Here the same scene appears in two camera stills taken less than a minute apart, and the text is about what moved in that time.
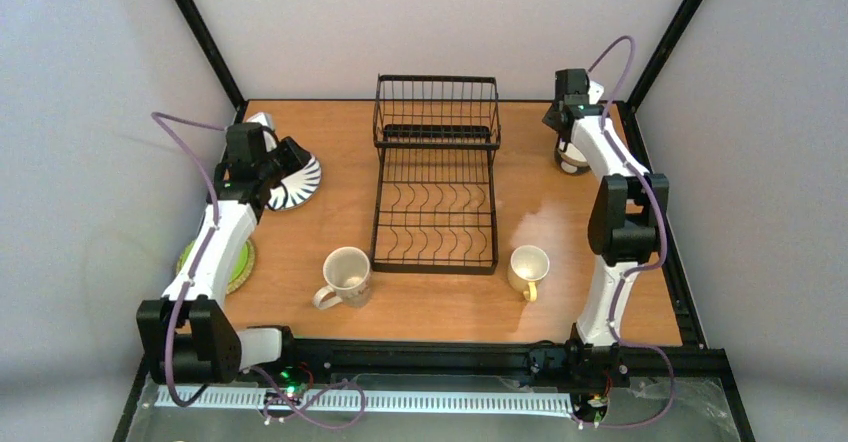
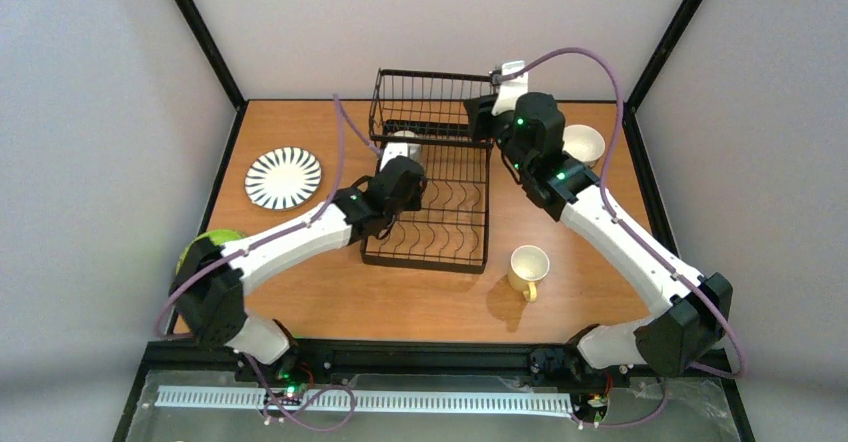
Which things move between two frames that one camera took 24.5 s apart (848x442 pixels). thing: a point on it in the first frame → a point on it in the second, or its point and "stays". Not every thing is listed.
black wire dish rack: [435, 205] stays
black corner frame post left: [204, 35] stays
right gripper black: [558, 116] → [479, 115]
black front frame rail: [287, 358] stays
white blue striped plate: [297, 189] stays
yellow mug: [529, 264] stays
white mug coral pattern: [347, 270] → [404, 133]
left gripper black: [291, 158] → [411, 183]
